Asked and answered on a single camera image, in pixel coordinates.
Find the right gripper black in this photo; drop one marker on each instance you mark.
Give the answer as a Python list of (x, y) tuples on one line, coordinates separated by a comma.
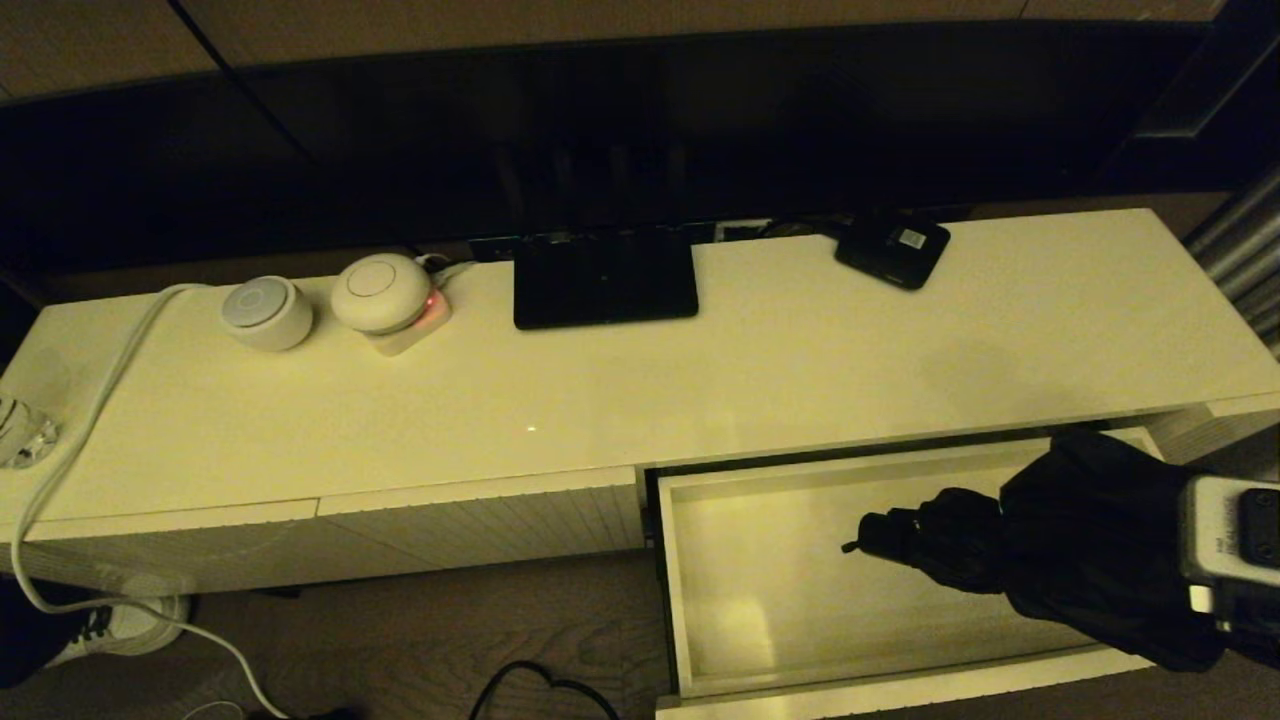
[(1255, 620)]

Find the black umbrella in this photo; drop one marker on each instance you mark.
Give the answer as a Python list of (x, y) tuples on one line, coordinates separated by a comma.
[(1080, 540)]

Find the white ribbed cabinet drawer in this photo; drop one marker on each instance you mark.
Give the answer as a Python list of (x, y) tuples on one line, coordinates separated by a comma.
[(760, 560)]

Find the white tv cabinet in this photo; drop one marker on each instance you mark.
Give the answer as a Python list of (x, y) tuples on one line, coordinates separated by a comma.
[(600, 400)]

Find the grey curtain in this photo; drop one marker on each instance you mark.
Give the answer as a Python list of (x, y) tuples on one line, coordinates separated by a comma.
[(1245, 250)]

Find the small black set-top box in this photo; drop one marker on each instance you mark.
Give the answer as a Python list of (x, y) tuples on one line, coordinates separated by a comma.
[(890, 250)]

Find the white ribbed cabinet door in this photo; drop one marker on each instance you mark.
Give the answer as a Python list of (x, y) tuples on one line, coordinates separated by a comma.
[(480, 520), (150, 555)]

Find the black television screen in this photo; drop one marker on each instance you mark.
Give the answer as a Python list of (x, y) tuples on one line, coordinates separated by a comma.
[(600, 130)]

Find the white power strip red light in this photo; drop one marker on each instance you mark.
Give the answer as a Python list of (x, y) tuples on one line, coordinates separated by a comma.
[(410, 338)]

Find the white round dome device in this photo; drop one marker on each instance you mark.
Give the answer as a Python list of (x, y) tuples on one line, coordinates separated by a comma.
[(380, 290)]

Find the white speaker with grey top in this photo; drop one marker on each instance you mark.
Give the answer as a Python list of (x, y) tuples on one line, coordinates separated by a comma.
[(266, 313)]

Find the white sneaker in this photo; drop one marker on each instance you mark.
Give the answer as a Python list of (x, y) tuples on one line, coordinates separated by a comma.
[(130, 625)]

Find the dark trouser leg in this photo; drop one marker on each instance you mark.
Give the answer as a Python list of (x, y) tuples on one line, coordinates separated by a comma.
[(30, 630)]

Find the black television base plate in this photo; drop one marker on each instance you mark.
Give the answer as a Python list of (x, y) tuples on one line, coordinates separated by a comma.
[(600, 285)]

